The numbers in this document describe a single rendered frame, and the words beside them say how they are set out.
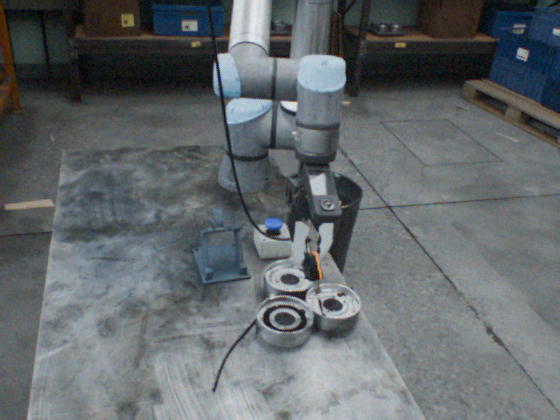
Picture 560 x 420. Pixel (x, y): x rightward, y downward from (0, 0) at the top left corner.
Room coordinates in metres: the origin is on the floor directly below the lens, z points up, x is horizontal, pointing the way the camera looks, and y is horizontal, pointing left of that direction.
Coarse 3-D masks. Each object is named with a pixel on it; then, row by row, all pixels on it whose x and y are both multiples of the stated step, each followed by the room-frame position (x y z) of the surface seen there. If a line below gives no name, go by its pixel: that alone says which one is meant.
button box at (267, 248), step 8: (256, 232) 1.08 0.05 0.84; (272, 232) 1.07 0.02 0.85; (280, 232) 1.08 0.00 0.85; (288, 232) 1.08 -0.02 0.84; (256, 240) 1.08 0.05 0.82; (264, 240) 1.04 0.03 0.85; (272, 240) 1.04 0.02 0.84; (264, 248) 1.03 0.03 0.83; (272, 248) 1.04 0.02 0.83; (280, 248) 1.05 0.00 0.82; (288, 248) 1.05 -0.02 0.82; (264, 256) 1.04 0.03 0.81; (272, 256) 1.04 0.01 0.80; (280, 256) 1.05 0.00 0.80; (288, 256) 1.05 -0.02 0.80
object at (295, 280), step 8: (272, 264) 0.96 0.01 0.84; (280, 264) 0.97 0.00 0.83; (288, 264) 0.98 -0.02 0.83; (296, 264) 0.98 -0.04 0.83; (272, 272) 0.95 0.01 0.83; (288, 272) 0.95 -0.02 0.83; (264, 280) 0.92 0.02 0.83; (280, 280) 0.93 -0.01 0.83; (288, 280) 0.95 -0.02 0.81; (296, 280) 0.94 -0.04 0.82; (272, 288) 0.89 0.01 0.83; (280, 288) 0.88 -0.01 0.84; (288, 288) 0.90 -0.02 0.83; (296, 288) 0.90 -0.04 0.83; (304, 288) 0.89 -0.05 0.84; (296, 296) 0.88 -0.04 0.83; (304, 296) 0.89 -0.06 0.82
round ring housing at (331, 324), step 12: (312, 288) 0.89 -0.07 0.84; (324, 288) 0.91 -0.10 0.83; (336, 288) 0.91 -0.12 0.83; (348, 288) 0.90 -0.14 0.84; (312, 300) 0.87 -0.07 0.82; (324, 300) 0.87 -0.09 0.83; (336, 300) 0.88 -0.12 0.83; (360, 300) 0.87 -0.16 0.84; (324, 312) 0.84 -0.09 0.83; (336, 312) 0.84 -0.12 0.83; (324, 324) 0.81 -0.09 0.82; (336, 324) 0.81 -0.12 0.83; (348, 324) 0.82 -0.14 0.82
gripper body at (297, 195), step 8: (296, 152) 0.89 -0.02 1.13; (304, 160) 0.87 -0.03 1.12; (312, 160) 0.87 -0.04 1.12; (320, 160) 0.87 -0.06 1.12; (328, 160) 0.88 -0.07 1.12; (288, 176) 0.93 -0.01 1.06; (296, 176) 0.94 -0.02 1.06; (288, 184) 0.92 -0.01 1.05; (296, 184) 0.89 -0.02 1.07; (296, 192) 0.88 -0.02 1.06; (304, 192) 0.86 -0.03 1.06; (288, 200) 0.91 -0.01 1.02; (296, 200) 0.87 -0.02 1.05; (304, 200) 0.86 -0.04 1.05; (304, 208) 0.86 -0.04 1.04; (304, 216) 0.86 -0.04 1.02
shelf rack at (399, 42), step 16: (352, 0) 4.83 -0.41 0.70; (368, 0) 4.58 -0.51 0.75; (368, 16) 4.58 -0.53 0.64; (352, 32) 4.87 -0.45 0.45; (368, 32) 4.91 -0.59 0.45; (416, 32) 5.05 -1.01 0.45; (480, 32) 5.25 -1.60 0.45; (368, 48) 4.60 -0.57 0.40; (384, 48) 4.64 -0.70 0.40; (400, 48) 4.68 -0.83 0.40; (416, 48) 4.73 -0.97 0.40; (432, 48) 4.77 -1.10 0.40; (448, 48) 4.81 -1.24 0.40; (464, 48) 4.86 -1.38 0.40; (480, 48) 4.90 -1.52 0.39; (496, 48) 4.94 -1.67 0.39; (352, 64) 4.70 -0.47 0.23; (352, 80) 4.60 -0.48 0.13; (352, 96) 4.57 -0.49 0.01
